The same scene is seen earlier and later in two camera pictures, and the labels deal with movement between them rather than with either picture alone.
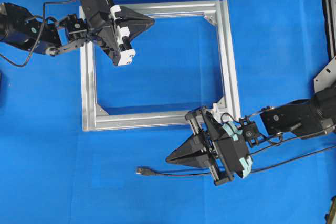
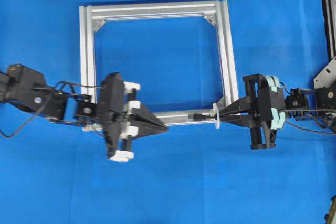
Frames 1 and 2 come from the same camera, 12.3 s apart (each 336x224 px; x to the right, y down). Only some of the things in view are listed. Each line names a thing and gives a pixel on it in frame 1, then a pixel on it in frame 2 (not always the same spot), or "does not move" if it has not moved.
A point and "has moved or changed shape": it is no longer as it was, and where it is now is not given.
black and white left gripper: [101, 14] -> [115, 117]
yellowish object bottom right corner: [331, 218] does not move
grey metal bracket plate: [326, 77] does not move
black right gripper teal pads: [230, 155] -> [264, 97]
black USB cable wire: [143, 170] has moved or changed shape
